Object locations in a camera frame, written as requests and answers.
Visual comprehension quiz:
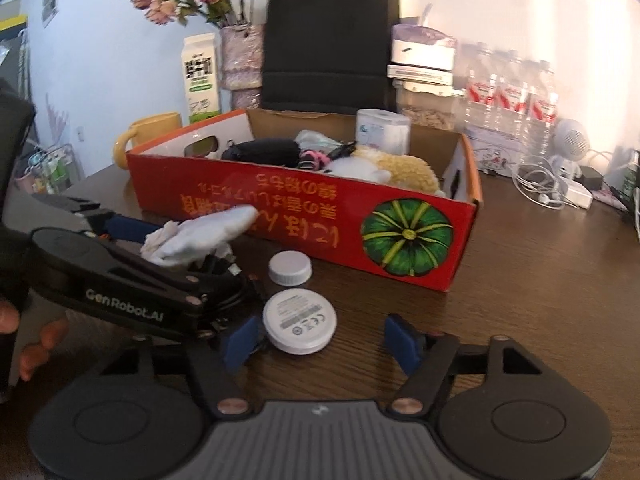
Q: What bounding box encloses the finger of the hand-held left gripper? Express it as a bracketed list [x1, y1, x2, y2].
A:
[107, 240, 266, 339]
[31, 194, 153, 247]

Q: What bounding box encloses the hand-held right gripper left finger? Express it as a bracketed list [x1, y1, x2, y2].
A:
[99, 316, 266, 419]

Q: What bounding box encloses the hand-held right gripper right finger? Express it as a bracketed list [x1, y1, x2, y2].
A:
[384, 313, 544, 416]

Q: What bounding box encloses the white tissue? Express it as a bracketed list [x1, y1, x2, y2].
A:
[140, 206, 258, 268]

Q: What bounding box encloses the white round disc device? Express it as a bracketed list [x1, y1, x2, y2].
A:
[262, 287, 337, 355]

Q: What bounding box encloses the white bottle cap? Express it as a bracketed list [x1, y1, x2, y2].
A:
[268, 251, 313, 287]

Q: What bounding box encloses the red cardboard box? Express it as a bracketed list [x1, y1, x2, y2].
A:
[125, 109, 485, 293]

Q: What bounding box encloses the navy zip pouch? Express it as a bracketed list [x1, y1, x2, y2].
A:
[220, 137, 301, 167]

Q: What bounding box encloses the plush sheep toy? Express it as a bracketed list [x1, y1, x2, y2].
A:
[327, 145, 443, 196]

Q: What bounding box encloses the clear plastic wrap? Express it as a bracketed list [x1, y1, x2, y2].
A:
[293, 129, 346, 153]

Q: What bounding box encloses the clear cotton swab box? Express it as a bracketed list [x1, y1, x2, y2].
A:
[355, 108, 412, 157]

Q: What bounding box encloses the person's left hand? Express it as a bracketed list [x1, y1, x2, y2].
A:
[0, 301, 69, 382]

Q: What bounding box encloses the yellow mug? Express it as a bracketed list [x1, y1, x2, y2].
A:
[112, 112, 183, 170]

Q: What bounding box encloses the white milk carton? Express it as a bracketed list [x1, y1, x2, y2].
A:
[181, 32, 222, 126]

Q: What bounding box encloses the pink ceramic vase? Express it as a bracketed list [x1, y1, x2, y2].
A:
[220, 24, 266, 111]

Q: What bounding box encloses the white power adapter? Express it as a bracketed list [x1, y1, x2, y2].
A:
[562, 177, 596, 209]

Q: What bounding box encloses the sunflower seed container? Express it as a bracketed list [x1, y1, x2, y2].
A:
[397, 87, 456, 131]

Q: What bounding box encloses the black power adapter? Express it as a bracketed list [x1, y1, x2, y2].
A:
[575, 162, 606, 188]

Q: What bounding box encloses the white round mini fan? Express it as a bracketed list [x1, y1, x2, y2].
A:
[547, 119, 593, 181]

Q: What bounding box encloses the pack of water bottles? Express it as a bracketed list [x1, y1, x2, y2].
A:
[457, 42, 558, 178]

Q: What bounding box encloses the white flat box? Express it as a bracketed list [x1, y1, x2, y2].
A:
[386, 62, 453, 93]

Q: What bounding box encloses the dark green small bottle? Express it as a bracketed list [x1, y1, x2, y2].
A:
[620, 152, 640, 221]

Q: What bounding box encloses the black paper bag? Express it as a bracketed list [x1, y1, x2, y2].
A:
[261, 0, 401, 116]

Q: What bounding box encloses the wire rack with bottles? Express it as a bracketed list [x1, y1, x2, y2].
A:
[15, 142, 83, 196]

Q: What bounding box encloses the white earphone cable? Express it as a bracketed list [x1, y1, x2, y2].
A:
[515, 160, 571, 208]

